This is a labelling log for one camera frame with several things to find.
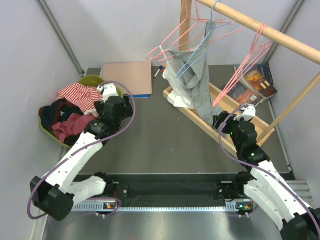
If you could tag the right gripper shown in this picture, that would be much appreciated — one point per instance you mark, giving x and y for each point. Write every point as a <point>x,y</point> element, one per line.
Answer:
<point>231,121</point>

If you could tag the grey tank top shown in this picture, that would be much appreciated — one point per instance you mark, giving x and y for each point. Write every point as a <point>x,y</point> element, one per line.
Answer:
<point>196,83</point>

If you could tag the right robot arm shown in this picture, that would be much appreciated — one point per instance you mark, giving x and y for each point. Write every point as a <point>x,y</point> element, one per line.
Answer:
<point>261,182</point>

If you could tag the pink folder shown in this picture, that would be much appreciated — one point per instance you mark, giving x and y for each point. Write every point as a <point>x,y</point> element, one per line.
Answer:
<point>136,76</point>

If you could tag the blue capped marker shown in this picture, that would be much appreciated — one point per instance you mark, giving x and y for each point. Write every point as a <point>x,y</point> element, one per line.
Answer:
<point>158,71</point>

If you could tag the navy garment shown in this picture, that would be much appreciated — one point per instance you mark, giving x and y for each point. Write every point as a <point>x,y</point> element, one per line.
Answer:
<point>58,111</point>

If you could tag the green laundry basket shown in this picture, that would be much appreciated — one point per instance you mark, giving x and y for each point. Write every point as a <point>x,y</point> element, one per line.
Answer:
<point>88,81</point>

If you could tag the stack of books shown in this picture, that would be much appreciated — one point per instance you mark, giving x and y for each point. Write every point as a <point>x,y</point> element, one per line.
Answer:
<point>255,87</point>

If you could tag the blue wire hanger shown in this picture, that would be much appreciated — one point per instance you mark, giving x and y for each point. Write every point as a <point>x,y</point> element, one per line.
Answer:
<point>206,45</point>

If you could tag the red white striped garment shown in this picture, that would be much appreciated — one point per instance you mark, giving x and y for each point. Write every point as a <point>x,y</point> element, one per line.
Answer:
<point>84,97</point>

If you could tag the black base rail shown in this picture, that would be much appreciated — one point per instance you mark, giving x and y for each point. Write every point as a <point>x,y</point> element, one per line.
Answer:
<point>163,190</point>

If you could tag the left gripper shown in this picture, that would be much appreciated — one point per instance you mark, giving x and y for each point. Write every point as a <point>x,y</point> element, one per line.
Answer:
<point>127,111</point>

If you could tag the maroon tank top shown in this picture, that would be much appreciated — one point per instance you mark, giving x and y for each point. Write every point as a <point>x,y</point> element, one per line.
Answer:
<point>74,126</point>

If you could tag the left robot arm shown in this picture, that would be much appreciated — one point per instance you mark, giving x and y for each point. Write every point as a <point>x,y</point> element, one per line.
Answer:
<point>56,193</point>

